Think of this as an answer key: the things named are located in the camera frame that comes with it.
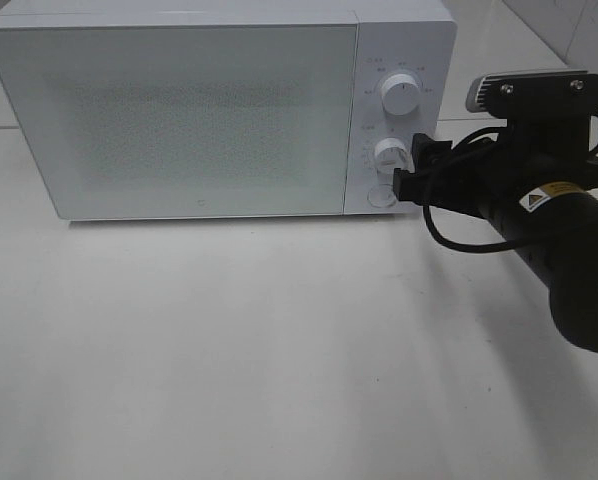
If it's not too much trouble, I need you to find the round door release button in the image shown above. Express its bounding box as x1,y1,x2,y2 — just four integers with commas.
367,184,398,209

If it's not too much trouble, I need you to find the white microwave door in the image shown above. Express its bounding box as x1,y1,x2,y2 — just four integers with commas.
0,25,356,220

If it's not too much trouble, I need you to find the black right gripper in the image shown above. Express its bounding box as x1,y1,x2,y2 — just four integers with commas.
392,124,598,218

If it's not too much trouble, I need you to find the white microwave knob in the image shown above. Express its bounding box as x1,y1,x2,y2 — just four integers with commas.
373,137,412,175
379,72,421,116

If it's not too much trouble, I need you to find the white microwave oven body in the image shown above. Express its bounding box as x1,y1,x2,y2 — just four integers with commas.
0,1,457,218

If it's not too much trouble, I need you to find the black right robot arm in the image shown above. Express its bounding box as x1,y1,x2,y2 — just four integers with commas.
393,114,598,353

